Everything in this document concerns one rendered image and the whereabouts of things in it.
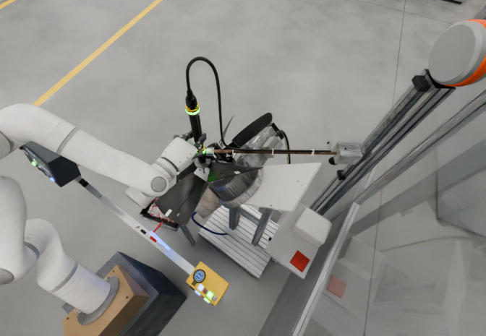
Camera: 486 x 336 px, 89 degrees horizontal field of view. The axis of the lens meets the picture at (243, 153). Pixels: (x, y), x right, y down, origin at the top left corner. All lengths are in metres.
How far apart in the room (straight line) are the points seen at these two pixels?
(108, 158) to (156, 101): 2.44
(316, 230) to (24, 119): 1.25
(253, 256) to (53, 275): 1.46
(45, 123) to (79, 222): 1.93
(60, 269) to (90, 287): 0.14
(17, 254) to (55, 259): 0.15
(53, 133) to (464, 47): 1.06
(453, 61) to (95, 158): 0.99
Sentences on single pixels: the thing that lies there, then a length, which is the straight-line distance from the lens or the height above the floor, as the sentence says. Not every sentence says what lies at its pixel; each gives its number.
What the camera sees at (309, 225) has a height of 0.97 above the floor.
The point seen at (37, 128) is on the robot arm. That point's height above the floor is 1.72.
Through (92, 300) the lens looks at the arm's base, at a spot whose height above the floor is 1.13.
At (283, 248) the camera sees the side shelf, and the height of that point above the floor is 0.86.
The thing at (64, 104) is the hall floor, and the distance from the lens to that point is 3.60.
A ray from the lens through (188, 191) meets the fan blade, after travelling 1.19.
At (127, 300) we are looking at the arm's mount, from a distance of 1.18.
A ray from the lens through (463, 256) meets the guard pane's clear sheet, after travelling 0.62.
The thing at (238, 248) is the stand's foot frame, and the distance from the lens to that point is 2.22.
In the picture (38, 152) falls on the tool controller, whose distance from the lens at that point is 1.47.
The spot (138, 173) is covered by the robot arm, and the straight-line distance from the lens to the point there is 0.76.
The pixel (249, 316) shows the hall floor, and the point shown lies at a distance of 2.27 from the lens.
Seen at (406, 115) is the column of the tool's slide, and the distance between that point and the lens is 0.96.
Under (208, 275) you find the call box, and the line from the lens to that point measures 1.20.
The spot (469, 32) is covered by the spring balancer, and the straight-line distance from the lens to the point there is 0.84.
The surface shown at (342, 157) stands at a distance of 1.10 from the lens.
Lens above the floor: 2.26
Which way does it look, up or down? 59 degrees down
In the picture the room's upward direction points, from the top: 5 degrees clockwise
